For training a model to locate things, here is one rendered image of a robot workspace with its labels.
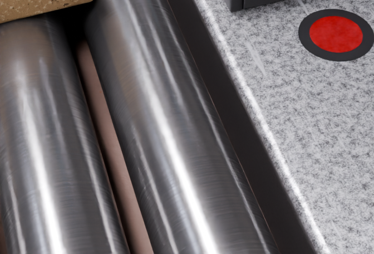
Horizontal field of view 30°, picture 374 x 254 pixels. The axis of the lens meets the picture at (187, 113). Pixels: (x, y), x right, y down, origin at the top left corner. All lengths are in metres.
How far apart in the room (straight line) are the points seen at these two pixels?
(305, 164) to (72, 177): 0.08
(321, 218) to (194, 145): 0.05
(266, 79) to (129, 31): 0.06
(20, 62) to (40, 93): 0.02
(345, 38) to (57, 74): 0.12
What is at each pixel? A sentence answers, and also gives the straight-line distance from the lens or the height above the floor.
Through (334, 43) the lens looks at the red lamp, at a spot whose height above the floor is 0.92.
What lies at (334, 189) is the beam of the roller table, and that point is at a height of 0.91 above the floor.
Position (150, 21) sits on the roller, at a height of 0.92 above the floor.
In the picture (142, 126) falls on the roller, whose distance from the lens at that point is 0.27.
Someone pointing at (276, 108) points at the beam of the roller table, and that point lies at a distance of 0.27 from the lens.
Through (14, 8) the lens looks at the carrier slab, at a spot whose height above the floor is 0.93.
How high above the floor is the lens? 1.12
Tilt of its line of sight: 50 degrees down
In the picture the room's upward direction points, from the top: 2 degrees counter-clockwise
